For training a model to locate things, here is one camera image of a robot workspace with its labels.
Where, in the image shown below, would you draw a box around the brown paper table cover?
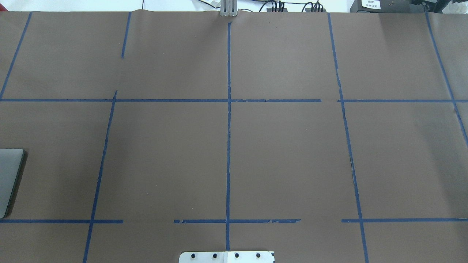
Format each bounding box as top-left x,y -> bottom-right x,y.
1,10 -> 467,263

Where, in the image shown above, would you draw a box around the black box device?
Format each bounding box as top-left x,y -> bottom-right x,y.
350,0 -> 426,14

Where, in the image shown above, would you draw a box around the aluminium frame post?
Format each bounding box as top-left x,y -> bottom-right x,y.
219,0 -> 239,17

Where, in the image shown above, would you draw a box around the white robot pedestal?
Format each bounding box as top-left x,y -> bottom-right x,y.
178,251 -> 275,263

